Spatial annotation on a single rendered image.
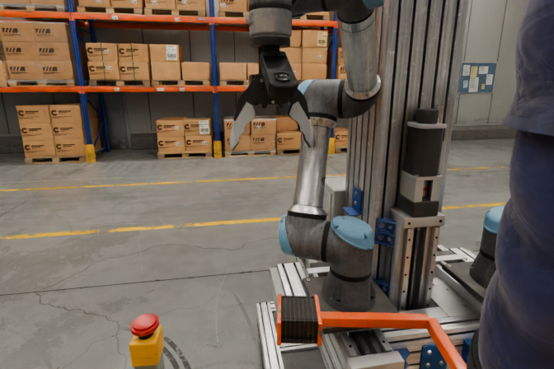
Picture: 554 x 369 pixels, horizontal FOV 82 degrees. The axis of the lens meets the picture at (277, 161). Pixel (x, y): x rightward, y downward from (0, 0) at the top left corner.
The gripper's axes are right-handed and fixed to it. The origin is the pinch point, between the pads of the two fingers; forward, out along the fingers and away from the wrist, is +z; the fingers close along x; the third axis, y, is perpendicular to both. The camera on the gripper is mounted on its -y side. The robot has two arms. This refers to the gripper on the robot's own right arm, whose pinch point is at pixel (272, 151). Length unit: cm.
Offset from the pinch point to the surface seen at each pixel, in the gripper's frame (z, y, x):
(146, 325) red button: 48, 16, 30
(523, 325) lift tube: 10.5, -35.9, -19.0
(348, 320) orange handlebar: 32.4, -8.0, -13.5
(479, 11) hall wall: -211, 808, -712
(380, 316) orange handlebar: 31.9, -8.5, -19.9
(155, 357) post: 56, 14, 29
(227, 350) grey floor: 152, 113, 12
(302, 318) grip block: 30.4, -8.2, -4.3
